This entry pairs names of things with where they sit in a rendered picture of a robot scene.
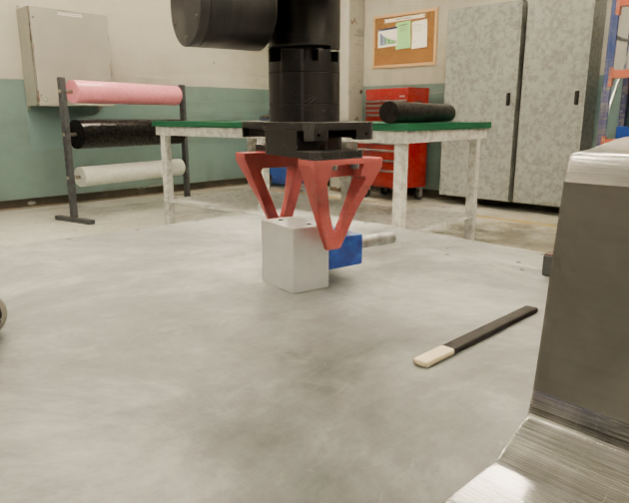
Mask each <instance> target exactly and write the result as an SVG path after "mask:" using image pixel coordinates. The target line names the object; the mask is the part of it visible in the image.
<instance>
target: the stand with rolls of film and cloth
mask: <svg viewBox="0 0 629 503"><path fill-rule="evenodd" d="M57 86H58V96H59V106H60V116H61V126H62V137H63V147H64V157H65V167H66V177H67V187H68V197H69V208H70V217H69V216H62V215H59V216H55V220H57V221H64V222H70V223H77V224H83V225H94V224H95V220H90V219H83V218H79V217H78V207H77V196H76V186H75V182H76V184H77V185H78V186H79V187H89V186H97V185H106V184H114V183H123V182H131V181H139V180H147V179H156V178H162V177H163V169H162V160H161V161H149V162H137V163H125V164H113V165H101V166H90V167H78V168H76V169H75V171H74V165H73V154H72V147H73V148H75V149H95V148H114V147H132V146H150V145H161V135H156V127H155V126H152V121H187V110H186V90H185V85H179V87H178V86H166V85H150V84H133V83H116V82H99V81H82V80H69V81H68V82H67V83H66V81H65V78H64V77H57ZM67 99H68V101H69V102H70V103H74V104H122V105H170V106H177V105H179V104H180V120H179V119H121V120H72V121H71V122H70V123H69V113H68V102H67ZM181 143H182V158H183V159H182V160H181V159H172V166H173V176H181V175H183V177H184V197H190V196H191V191H190V171H189V151H188V136H171V144H181Z"/></svg>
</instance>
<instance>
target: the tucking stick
mask: <svg viewBox="0 0 629 503"><path fill-rule="evenodd" d="M537 311H538V308H537V307H534V306H530V305H525V306H523V307H520V308H518V309H516V310H514V311H512V312H510V313H508V314H506V315H504V316H501V317H499V318H497V319H496V320H494V321H492V322H490V323H488V324H486V325H483V326H481V327H479V328H477V329H475V330H473V331H471V332H469V333H466V334H464V335H462V336H460V337H458V338H456V339H454V340H452V341H450V342H447V343H445V344H443V345H441V346H439V347H436V348H434V349H432V350H430V351H428V352H426V353H424V354H422V355H420V356H417V357H415V358H414V360H413V363H414V364H417V365H419V366H422V367H425V368H427V367H430V366H432V365H434V364H436V363H437V362H439V361H441V360H443V359H445V358H447V357H449V356H451V355H453V354H455V353H457V352H459V351H461V350H463V349H464V348H466V347H468V346H470V345H472V344H474V343H476V342H478V341H480V340H482V339H484V338H486V337H488V336H490V335H492V334H494V333H496V332H498V331H500V330H502V329H504V328H506V327H508V326H510V325H512V324H514V323H516V322H518V321H520V320H522V319H524V318H526V317H528V316H530V315H532V314H534V313H536V312H537Z"/></svg>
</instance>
